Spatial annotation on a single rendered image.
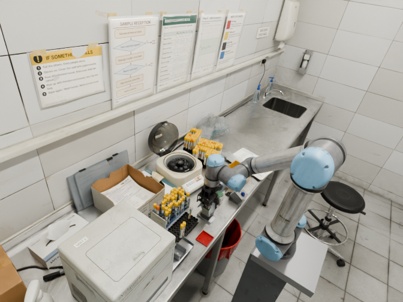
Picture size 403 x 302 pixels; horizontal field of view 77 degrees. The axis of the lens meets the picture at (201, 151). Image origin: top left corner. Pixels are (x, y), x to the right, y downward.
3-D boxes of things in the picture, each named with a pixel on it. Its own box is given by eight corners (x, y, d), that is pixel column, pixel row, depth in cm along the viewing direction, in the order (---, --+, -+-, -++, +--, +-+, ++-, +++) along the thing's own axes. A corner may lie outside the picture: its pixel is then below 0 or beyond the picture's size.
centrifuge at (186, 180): (182, 200, 145) (184, 184, 138) (150, 174, 160) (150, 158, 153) (210, 183, 161) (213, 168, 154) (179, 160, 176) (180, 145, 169)
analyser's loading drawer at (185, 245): (164, 282, 104) (164, 275, 101) (152, 272, 107) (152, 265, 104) (193, 248, 119) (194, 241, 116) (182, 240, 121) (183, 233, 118)
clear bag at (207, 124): (211, 147, 194) (214, 126, 183) (189, 142, 196) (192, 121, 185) (217, 132, 215) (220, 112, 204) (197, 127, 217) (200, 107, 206)
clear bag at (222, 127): (212, 138, 206) (215, 123, 198) (202, 127, 218) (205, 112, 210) (233, 134, 215) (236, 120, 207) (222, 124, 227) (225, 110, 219)
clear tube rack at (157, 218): (165, 230, 127) (165, 221, 123) (150, 220, 131) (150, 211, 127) (189, 207, 142) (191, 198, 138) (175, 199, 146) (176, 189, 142)
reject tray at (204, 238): (206, 247, 122) (207, 246, 122) (195, 239, 125) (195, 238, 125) (214, 238, 127) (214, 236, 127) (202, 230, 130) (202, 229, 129)
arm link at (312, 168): (290, 248, 111) (352, 149, 79) (273, 270, 102) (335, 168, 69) (267, 230, 117) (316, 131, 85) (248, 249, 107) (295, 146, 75)
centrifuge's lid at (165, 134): (151, 127, 143) (143, 123, 148) (153, 165, 156) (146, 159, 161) (179, 117, 157) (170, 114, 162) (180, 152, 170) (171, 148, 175)
